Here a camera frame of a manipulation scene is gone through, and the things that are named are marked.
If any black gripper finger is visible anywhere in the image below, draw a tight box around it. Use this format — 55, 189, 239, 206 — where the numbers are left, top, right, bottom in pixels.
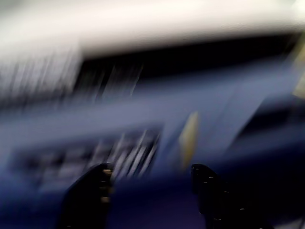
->
58, 163, 114, 229
190, 163, 275, 229

